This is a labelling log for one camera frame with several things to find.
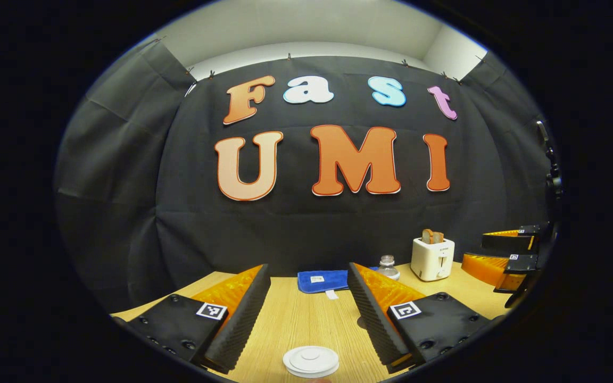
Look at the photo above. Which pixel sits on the brown bread slice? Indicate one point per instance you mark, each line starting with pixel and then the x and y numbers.
pixel 432 236

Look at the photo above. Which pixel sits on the black articulated stand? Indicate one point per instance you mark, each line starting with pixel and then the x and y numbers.
pixel 554 178

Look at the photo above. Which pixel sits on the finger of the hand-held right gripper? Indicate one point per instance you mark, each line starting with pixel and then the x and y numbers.
pixel 485 266
pixel 508 242

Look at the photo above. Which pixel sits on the clear water bottle white label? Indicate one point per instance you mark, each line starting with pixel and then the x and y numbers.
pixel 388 268

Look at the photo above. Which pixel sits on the blue folded towel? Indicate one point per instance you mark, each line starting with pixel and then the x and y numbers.
pixel 322 281

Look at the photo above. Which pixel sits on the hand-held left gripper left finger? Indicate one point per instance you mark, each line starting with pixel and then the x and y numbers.
pixel 240 330

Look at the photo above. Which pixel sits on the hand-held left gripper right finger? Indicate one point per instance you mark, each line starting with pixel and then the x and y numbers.
pixel 374 324

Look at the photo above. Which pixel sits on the white toaster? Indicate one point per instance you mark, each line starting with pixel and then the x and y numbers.
pixel 431 260

